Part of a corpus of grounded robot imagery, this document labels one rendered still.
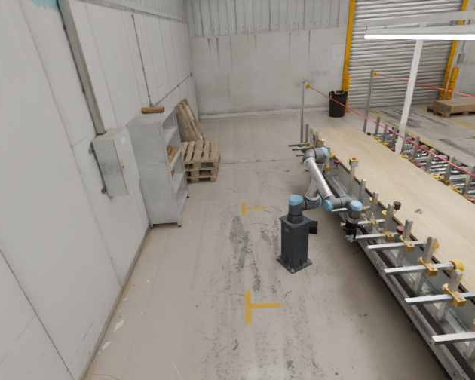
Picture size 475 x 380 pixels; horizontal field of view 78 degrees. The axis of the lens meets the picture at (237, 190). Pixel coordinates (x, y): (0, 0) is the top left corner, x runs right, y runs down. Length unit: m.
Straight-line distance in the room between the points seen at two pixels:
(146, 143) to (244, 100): 6.56
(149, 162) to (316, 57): 7.37
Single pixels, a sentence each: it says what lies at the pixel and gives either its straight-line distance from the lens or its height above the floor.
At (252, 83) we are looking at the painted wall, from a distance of 10.01.
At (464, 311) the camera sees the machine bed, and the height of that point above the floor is 0.70.
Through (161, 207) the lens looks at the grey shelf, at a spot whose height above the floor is 0.35.
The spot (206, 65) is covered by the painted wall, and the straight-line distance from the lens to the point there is 9.98.
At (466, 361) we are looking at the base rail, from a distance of 2.33.
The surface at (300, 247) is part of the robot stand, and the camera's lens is 3.39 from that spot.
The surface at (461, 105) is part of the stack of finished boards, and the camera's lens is 10.37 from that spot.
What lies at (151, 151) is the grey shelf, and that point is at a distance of 3.92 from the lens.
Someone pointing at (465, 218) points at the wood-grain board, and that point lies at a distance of 3.20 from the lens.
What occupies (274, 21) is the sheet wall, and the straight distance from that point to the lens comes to 9.97.
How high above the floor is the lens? 2.42
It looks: 28 degrees down
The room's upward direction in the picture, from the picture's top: 4 degrees counter-clockwise
